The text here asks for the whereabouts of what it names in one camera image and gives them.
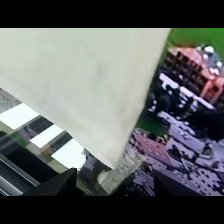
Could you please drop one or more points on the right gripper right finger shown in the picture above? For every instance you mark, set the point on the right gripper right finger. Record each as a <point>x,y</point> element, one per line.
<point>170,187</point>

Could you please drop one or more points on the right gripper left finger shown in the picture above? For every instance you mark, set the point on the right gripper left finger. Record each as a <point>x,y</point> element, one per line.
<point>58,186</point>

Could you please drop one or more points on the white garment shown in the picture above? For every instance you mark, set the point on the white garment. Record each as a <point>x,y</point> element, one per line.
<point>83,86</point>

